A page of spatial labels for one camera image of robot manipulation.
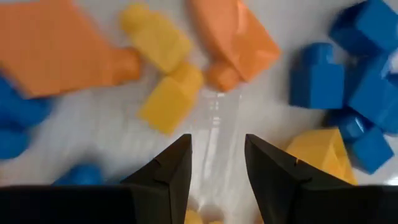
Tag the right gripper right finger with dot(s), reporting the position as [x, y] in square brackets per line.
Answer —
[311, 205]

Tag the translucent white table sheet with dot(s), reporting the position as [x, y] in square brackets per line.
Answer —
[217, 118]

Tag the blue toy block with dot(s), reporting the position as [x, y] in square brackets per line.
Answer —
[376, 96]
[317, 81]
[81, 175]
[367, 149]
[18, 115]
[370, 28]

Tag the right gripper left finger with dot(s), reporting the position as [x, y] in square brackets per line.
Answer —
[93, 205]

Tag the orange toy block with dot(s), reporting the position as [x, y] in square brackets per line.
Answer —
[62, 46]
[236, 40]

